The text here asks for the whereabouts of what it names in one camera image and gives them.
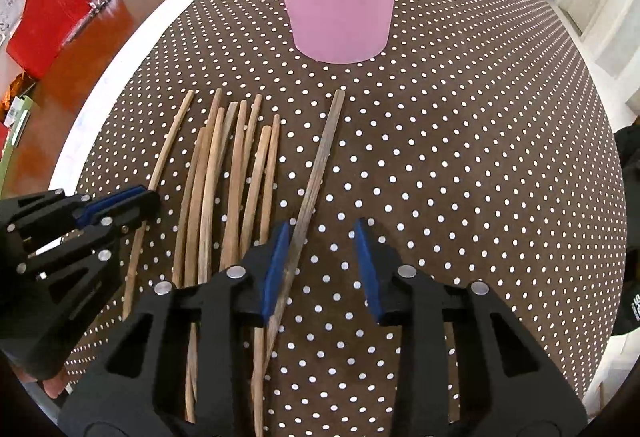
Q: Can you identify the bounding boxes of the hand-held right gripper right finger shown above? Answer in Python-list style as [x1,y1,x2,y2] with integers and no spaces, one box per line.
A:
[353,218,587,437]

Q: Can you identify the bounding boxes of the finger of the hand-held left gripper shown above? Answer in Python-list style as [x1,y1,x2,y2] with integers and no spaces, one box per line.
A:
[0,186,147,263]
[0,189,162,380]

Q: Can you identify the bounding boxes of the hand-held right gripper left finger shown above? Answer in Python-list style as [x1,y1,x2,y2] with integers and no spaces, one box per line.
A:
[57,221,292,437]

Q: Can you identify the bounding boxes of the bunch of wooden chopsticks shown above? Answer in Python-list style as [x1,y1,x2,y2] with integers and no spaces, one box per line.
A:
[121,88,282,437]

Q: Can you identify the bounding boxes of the grey weathered chopstick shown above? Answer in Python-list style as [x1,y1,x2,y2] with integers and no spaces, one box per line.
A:
[260,88,347,368]

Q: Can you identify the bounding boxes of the person's left hand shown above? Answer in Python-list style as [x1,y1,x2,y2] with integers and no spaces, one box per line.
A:
[22,363,69,400]

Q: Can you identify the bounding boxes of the green box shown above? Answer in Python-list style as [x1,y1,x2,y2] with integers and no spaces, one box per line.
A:
[0,96,36,162]

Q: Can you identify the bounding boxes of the brown polka dot tablecloth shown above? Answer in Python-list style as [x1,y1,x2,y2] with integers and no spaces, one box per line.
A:
[62,0,628,437]

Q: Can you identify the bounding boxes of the gold snack wrapper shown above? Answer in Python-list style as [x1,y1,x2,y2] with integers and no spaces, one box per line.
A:
[0,72,37,112]

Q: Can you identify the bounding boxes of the red bag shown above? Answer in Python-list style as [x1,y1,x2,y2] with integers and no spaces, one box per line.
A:
[6,0,113,78]

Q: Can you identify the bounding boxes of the dark cloth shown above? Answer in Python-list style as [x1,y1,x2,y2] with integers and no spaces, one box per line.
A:
[610,122,640,338]

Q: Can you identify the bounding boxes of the white door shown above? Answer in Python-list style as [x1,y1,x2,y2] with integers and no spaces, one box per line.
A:
[555,0,640,78]

